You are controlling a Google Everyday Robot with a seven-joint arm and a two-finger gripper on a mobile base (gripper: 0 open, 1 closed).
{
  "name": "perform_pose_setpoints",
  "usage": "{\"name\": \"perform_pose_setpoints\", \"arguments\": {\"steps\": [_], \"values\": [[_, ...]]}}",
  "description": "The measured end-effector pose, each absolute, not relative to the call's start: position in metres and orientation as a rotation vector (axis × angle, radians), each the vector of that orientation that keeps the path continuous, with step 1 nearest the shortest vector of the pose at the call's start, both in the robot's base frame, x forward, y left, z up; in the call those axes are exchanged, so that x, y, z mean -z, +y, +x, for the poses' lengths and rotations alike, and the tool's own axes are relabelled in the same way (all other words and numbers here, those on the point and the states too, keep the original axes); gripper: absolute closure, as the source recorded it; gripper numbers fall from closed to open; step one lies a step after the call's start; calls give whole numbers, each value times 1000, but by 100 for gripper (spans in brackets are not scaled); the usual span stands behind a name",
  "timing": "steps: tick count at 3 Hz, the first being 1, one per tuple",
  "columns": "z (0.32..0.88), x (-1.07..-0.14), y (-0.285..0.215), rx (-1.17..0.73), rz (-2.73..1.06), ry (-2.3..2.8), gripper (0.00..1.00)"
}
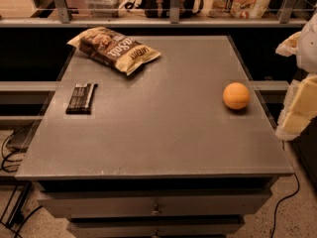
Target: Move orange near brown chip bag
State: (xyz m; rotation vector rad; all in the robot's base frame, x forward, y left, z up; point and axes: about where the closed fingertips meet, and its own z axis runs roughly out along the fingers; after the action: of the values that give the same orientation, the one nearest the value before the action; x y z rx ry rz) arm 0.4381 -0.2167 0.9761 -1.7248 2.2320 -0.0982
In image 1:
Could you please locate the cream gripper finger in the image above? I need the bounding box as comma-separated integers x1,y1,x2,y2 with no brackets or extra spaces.
275,74,317,141
275,32,301,57

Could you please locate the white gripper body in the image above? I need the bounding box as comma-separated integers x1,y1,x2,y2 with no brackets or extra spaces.
296,14,317,73

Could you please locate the orange fruit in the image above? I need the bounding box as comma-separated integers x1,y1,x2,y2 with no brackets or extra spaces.
223,82,250,110

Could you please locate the colourful snack bag on shelf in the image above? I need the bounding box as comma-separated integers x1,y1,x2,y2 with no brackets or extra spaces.
208,0,270,19

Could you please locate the black bag on shelf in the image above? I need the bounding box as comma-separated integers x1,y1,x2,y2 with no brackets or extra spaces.
125,0,204,18

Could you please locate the brown chip bag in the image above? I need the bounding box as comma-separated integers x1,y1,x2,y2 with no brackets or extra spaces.
68,27,160,75

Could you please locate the grey drawer cabinet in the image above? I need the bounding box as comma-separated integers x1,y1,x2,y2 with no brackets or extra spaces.
17,36,292,223

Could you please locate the upper drawer with knob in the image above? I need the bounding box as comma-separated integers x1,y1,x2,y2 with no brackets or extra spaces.
38,189,271,219

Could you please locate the drawer with knob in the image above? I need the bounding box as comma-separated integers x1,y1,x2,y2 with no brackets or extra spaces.
38,189,271,219
67,218,244,238

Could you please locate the lower drawer with knob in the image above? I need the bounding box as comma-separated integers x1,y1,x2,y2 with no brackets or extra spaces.
67,218,244,238

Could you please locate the black chocolate bar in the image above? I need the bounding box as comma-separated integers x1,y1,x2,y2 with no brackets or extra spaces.
65,83,98,114

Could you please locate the black floor cable right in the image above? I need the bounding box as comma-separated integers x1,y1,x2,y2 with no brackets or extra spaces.
268,173,301,238

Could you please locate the black cables left floor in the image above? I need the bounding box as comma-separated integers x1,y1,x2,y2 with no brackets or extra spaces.
0,121,44,238

